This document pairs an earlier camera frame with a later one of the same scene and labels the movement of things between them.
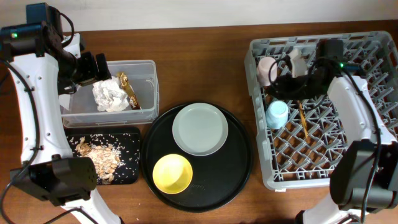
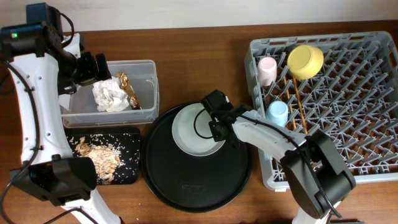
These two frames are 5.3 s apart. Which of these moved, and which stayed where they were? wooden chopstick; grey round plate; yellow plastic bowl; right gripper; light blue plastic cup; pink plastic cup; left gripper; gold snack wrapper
Moved: wooden chopstick; right gripper; yellow plastic bowl
Stayed: gold snack wrapper; grey round plate; light blue plastic cup; pink plastic cup; left gripper
